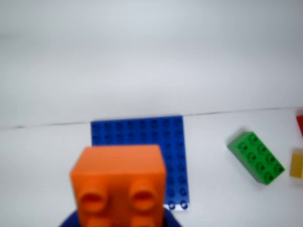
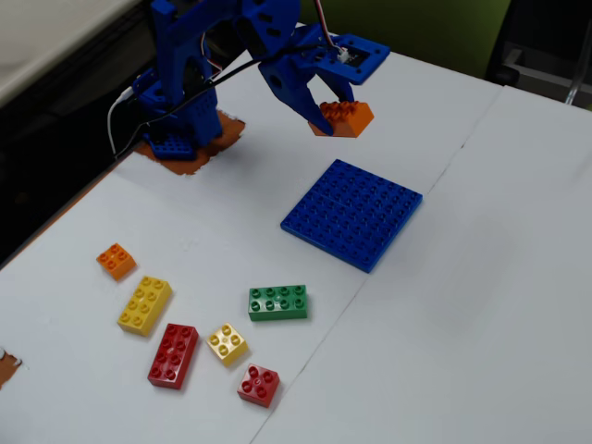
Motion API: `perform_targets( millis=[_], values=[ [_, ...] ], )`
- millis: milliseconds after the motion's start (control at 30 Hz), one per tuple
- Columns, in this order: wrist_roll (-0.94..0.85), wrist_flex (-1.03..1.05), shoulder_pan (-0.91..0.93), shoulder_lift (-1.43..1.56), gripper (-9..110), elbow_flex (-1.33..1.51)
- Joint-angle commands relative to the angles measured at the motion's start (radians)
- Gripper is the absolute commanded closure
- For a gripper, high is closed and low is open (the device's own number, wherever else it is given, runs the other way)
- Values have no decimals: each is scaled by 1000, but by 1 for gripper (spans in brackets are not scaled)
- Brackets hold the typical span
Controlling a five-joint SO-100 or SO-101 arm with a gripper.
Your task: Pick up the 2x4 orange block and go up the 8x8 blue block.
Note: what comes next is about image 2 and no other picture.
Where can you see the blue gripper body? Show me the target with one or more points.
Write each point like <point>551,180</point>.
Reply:
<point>296,85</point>

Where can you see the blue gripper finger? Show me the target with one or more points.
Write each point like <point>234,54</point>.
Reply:
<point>305,108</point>
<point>340,90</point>

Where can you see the orange 2x4 toy brick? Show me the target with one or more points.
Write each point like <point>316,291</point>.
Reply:
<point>356,119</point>

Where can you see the blue printed robot arm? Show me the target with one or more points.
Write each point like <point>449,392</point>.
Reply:
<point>171,37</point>

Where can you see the green chair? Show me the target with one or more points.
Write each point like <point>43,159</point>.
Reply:
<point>416,28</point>

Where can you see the blue 8x8 studded baseplate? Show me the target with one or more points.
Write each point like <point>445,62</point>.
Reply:
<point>351,213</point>

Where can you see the white table cover sheet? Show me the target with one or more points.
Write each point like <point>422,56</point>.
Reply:
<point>231,208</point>
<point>462,324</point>

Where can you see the green 2x4 toy brick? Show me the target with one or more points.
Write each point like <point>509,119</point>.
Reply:
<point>277,309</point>

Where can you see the black office chair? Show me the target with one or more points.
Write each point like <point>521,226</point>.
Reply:
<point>546,28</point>

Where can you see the orange 2x2 toy brick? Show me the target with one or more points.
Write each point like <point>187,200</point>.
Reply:
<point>118,267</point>

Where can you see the yellow 2x2 toy brick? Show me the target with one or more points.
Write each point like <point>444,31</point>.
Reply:
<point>226,348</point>

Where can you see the light grey side desk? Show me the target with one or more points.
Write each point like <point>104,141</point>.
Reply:
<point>46,37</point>

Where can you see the yellow 2x4 toy brick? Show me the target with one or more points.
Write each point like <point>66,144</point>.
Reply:
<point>143,306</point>

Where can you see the red 2x4 toy brick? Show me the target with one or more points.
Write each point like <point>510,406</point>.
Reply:
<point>172,357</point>

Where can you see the red 2x2 toy brick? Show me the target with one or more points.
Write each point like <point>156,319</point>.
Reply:
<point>257,387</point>

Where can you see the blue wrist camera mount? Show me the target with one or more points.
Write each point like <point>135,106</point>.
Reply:
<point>375,51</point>

